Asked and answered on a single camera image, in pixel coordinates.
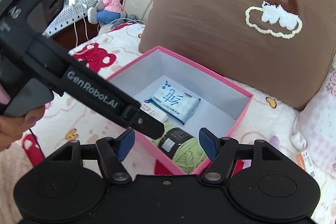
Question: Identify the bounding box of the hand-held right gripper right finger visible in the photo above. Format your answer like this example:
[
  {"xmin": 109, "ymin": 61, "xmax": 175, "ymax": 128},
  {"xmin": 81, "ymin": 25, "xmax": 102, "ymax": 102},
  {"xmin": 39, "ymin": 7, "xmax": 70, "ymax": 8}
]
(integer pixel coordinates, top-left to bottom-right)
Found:
[{"xmin": 199, "ymin": 128, "xmax": 285, "ymax": 185}]

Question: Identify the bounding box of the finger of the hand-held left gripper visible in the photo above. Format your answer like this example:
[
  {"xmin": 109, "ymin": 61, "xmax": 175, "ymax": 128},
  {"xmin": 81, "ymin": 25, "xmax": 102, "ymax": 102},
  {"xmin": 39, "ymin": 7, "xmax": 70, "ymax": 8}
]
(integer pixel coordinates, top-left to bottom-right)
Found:
[{"xmin": 119, "ymin": 106, "xmax": 165, "ymax": 139}]

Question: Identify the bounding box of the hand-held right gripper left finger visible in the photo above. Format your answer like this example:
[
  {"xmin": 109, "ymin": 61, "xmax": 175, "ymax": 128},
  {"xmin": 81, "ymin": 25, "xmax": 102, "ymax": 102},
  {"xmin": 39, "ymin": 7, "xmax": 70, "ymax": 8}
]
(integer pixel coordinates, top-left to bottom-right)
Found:
[{"xmin": 50, "ymin": 128, "xmax": 136, "ymax": 184}]

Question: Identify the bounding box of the small white tissue pack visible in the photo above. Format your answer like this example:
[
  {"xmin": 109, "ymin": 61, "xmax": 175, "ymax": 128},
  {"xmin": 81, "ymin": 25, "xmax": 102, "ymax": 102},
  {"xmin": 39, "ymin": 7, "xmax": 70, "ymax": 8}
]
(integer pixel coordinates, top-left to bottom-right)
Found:
[{"xmin": 140, "ymin": 99, "xmax": 168, "ymax": 123}]

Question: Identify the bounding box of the blue wet wipes pack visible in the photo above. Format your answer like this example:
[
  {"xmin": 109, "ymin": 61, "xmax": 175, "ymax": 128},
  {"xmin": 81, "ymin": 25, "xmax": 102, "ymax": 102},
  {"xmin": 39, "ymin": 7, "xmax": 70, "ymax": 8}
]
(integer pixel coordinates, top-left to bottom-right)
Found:
[{"xmin": 152, "ymin": 80, "xmax": 201, "ymax": 125}]

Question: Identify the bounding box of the pink cardboard box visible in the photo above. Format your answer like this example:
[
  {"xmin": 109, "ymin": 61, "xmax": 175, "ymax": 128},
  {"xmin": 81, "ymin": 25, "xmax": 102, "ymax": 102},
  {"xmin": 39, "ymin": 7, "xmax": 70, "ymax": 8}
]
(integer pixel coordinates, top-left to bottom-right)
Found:
[{"xmin": 106, "ymin": 46, "xmax": 254, "ymax": 175}]

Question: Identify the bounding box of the person's left hand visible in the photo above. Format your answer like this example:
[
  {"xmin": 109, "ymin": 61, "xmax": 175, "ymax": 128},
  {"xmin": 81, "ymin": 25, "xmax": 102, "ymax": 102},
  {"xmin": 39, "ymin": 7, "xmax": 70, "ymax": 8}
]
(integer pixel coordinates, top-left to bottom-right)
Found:
[{"xmin": 0, "ymin": 84, "xmax": 46, "ymax": 152}]

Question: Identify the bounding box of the grey patterned table cloth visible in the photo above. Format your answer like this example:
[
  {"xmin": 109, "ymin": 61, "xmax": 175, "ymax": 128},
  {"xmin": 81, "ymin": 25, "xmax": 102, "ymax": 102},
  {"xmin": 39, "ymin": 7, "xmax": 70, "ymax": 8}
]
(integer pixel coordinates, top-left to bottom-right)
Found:
[{"xmin": 42, "ymin": 0, "xmax": 99, "ymax": 38}]

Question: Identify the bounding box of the printed bear blanket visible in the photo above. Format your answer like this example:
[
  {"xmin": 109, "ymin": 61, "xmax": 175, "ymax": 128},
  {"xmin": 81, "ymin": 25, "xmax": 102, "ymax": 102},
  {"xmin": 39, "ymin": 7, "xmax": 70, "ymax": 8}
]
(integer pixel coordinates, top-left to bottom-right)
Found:
[{"xmin": 22, "ymin": 23, "xmax": 336, "ymax": 224}]

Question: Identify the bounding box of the orange white packet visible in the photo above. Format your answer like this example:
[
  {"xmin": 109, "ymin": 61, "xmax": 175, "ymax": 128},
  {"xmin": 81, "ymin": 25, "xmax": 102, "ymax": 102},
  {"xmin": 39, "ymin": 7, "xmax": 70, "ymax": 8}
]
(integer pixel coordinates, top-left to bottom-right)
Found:
[{"xmin": 294, "ymin": 149, "xmax": 319, "ymax": 177}]

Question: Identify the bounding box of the peach fleece cloth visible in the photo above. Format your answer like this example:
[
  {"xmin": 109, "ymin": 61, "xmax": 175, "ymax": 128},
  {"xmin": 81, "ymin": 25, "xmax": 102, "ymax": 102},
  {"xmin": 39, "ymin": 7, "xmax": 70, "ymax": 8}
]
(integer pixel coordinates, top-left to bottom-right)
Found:
[{"xmin": 0, "ymin": 147, "xmax": 36, "ymax": 224}]

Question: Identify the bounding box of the brown embroidered pillow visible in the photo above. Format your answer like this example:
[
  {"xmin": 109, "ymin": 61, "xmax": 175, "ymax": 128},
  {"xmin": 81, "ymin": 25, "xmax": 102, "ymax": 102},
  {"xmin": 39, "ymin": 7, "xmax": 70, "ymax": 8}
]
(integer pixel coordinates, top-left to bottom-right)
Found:
[{"xmin": 138, "ymin": 0, "xmax": 336, "ymax": 111}]

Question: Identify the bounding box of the white cable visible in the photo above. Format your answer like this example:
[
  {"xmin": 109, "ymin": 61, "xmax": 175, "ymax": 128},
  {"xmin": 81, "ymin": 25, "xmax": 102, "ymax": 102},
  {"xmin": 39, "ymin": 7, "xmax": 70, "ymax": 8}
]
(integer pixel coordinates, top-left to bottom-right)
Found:
[
  {"xmin": 71, "ymin": 0, "xmax": 80, "ymax": 48},
  {"xmin": 79, "ymin": 1, "xmax": 90, "ymax": 44}
]

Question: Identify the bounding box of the thin grey cable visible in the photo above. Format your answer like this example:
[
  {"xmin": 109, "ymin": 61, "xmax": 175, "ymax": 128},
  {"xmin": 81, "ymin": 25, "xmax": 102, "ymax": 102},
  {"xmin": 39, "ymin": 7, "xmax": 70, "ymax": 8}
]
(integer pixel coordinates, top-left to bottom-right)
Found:
[{"xmin": 98, "ymin": 18, "xmax": 145, "ymax": 30}]

